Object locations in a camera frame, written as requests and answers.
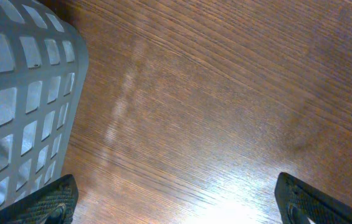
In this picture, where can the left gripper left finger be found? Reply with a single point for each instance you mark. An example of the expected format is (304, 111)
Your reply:
(54, 203)

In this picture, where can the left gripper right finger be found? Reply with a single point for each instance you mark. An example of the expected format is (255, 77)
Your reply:
(299, 202)

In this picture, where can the grey plastic mesh basket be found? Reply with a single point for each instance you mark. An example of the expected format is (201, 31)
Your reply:
(43, 65)

